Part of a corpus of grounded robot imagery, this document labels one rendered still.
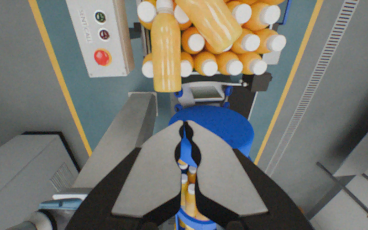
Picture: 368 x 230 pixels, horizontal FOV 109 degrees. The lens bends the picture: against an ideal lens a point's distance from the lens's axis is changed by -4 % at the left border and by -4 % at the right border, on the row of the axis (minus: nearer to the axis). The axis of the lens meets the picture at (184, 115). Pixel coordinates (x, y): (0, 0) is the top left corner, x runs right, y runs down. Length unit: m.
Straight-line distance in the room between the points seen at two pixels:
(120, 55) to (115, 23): 0.07
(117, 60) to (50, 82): 1.63
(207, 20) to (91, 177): 0.76
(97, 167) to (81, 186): 0.10
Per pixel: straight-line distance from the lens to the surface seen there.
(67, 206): 0.59
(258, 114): 2.04
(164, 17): 0.37
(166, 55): 0.34
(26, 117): 2.46
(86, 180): 0.82
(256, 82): 0.59
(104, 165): 0.84
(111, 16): 0.41
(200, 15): 0.33
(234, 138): 0.44
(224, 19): 0.33
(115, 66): 0.42
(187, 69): 0.40
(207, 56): 0.44
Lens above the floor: 1.49
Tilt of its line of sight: 59 degrees down
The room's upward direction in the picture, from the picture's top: 172 degrees clockwise
